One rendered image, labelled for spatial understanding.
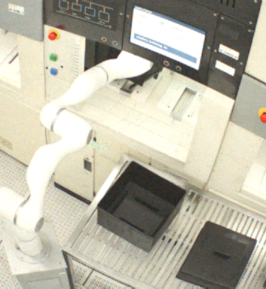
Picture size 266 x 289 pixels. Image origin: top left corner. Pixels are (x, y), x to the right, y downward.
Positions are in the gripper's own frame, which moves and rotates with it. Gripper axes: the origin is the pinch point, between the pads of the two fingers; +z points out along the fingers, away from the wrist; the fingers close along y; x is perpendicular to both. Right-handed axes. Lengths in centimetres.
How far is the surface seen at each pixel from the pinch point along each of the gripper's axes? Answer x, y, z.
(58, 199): -122, -31, -40
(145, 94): -31.2, 7.4, -13.9
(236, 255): -35, 76, -78
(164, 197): -42, 34, -57
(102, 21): 31.7, -8.3, -36.4
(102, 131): -40, -4, -36
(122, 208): -45, 18, -68
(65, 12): 30, -26, -34
